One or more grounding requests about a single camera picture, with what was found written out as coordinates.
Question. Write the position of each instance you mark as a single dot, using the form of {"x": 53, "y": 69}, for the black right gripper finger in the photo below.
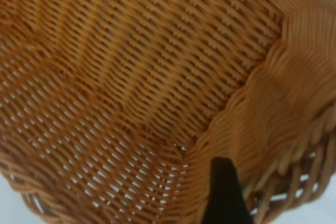
{"x": 225, "y": 197}

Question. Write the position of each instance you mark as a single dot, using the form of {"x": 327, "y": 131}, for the orange woven wicker basket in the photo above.
{"x": 131, "y": 82}

